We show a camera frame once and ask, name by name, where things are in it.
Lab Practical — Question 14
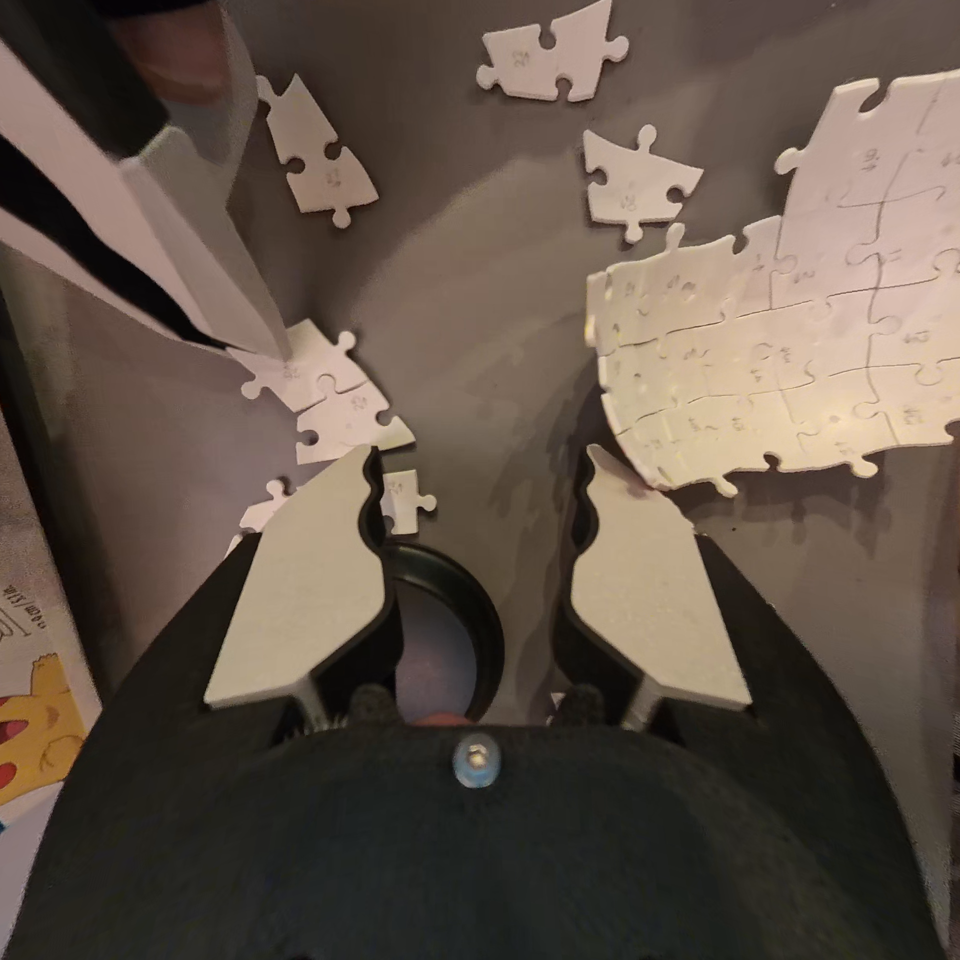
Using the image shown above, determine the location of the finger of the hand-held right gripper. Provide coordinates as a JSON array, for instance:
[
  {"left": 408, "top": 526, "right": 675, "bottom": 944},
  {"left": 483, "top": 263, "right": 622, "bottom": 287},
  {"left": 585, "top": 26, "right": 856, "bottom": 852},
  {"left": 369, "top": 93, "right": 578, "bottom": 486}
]
[
  {"left": 0, "top": 41, "right": 294, "bottom": 361},
  {"left": 0, "top": 138, "right": 230, "bottom": 355}
]

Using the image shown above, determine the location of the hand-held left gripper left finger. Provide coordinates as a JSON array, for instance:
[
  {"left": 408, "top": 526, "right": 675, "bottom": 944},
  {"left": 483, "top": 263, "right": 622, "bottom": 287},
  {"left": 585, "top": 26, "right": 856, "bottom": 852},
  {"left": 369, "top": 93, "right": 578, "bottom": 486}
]
[{"left": 202, "top": 444, "right": 407, "bottom": 732}]

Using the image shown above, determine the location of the joined white puzzle piece pair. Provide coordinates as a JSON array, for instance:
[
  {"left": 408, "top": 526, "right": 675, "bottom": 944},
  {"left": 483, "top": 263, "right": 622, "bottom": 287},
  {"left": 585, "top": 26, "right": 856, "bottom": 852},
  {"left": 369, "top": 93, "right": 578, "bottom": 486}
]
[
  {"left": 476, "top": 0, "right": 631, "bottom": 104},
  {"left": 257, "top": 73, "right": 381, "bottom": 228},
  {"left": 241, "top": 318, "right": 416, "bottom": 467}
]

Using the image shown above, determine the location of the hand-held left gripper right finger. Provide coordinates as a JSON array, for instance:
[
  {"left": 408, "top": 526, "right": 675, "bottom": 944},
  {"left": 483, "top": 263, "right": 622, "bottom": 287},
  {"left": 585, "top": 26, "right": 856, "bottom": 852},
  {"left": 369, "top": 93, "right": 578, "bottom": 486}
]
[{"left": 552, "top": 444, "right": 754, "bottom": 732}]

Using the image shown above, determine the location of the large assembled white puzzle section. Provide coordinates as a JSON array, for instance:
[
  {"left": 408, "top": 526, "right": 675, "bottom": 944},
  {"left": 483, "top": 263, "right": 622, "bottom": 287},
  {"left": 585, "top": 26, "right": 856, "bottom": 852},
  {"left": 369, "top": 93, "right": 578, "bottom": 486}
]
[{"left": 583, "top": 67, "right": 960, "bottom": 498}]

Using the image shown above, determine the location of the black round puzzle stand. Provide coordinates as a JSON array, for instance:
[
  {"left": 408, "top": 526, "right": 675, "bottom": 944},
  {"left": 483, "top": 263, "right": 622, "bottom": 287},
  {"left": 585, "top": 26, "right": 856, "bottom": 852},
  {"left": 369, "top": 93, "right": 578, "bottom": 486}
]
[{"left": 381, "top": 543, "right": 506, "bottom": 727}]

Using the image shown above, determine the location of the person's right hand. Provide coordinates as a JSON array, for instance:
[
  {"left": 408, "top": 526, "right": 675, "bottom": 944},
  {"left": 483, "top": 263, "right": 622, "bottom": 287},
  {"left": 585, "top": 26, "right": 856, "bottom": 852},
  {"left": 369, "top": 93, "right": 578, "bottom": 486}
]
[{"left": 129, "top": 7, "right": 230, "bottom": 102}]

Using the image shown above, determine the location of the colourful cartoon puzzle box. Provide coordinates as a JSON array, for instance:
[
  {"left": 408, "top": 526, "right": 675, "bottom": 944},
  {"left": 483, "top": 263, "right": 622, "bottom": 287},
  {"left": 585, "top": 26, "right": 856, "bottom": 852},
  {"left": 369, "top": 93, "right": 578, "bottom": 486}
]
[{"left": 0, "top": 408, "right": 104, "bottom": 830}]

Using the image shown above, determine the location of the single white puzzle piece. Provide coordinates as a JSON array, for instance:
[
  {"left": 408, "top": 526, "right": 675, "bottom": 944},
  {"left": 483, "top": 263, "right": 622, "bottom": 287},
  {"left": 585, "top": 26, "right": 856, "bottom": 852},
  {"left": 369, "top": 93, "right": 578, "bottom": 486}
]
[
  {"left": 225, "top": 478, "right": 298, "bottom": 558},
  {"left": 378, "top": 468, "right": 438, "bottom": 537},
  {"left": 582, "top": 125, "right": 705, "bottom": 244}
]

